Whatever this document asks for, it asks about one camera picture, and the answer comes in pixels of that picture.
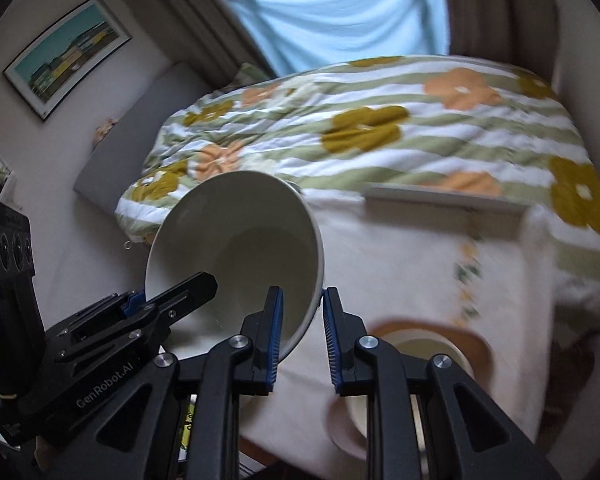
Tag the floral striped blanket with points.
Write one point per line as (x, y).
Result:
(380, 125)

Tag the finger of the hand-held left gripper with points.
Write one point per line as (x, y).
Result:
(180, 295)
(130, 301)

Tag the green patterned pillow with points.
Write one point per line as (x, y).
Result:
(252, 74)

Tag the cream ceramic bowl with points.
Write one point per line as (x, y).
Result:
(415, 355)
(240, 250)

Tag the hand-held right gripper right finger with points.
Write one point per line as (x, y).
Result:
(331, 340)

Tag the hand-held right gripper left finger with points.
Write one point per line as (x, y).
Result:
(275, 335)

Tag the grey flat board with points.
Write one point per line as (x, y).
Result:
(445, 199)

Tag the grey cushion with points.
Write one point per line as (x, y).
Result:
(145, 125)

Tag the mauve plastic basin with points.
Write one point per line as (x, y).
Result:
(480, 355)

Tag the light blue curtain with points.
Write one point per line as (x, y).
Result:
(340, 15)

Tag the small plush toy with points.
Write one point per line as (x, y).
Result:
(106, 129)

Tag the brown curtain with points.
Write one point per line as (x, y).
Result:
(495, 5)

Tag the white furniture panel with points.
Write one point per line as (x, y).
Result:
(580, 50)

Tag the framed wall picture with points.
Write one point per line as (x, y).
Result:
(65, 55)

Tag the white floral tablecloth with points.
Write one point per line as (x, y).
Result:
(405, 270)

